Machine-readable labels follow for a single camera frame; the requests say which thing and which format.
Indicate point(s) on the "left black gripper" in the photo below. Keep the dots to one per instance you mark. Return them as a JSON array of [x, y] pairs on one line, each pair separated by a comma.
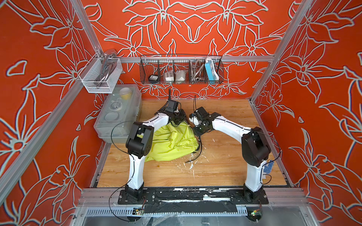
[[183, 117]]

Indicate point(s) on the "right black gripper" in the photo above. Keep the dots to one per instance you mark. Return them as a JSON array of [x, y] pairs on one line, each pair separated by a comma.
[[196, 133]]

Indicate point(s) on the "lime green trousers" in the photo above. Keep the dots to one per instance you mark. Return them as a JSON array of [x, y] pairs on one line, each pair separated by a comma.
[[172, 142]]

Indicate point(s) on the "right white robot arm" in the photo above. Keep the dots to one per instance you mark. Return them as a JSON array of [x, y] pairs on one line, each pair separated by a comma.
[[255, 148]]

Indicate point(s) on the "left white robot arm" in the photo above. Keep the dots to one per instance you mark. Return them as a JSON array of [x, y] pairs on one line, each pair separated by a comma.
[[139, 143]]

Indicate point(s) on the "white plastic adapter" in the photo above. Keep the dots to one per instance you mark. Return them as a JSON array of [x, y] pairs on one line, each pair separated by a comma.
[[180, 76]]

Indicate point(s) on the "white charger block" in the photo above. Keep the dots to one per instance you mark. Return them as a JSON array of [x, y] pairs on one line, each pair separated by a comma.
[[168, 76]]

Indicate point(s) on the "metal tongs in basket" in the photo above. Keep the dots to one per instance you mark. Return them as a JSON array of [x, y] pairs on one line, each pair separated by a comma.
[[196, 70]]

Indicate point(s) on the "translucent plastic storage box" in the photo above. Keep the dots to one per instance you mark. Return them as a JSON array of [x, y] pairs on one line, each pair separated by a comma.
[[116, 117]]

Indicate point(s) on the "yellow tape roll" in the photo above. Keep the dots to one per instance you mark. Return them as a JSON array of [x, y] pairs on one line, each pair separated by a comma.
[[125, 93]]

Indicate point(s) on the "metal tool in bin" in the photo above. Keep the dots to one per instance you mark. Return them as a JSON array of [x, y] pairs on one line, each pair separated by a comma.
[[108, 66]]

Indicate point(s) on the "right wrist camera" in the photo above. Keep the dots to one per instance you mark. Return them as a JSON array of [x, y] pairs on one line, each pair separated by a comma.
[[193, 119]]

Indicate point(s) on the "black wire wall basket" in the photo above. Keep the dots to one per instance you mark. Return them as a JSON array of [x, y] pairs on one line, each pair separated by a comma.
[[159, 64]]

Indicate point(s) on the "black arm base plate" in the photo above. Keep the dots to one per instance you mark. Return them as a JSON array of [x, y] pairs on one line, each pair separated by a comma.
[[153, 195]]

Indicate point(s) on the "clear plastic wall bin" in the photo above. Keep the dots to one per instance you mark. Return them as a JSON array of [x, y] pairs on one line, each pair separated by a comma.
[[92, 71]]

